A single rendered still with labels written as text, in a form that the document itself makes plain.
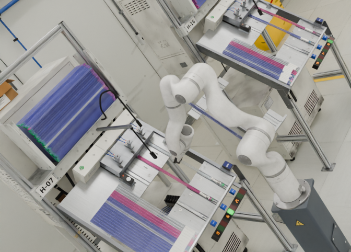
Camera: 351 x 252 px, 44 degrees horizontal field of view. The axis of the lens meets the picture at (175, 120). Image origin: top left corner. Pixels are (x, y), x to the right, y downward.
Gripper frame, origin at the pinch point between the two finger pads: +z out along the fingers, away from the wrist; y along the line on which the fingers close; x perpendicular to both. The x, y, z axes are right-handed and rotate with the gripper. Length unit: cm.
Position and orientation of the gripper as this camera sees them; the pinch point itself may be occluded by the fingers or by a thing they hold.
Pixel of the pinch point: (178, 159)
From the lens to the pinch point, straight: 248.9
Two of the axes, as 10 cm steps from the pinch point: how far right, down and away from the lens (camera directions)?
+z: -1.2, 5.4, 8.3
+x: 8.4, 5.0, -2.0
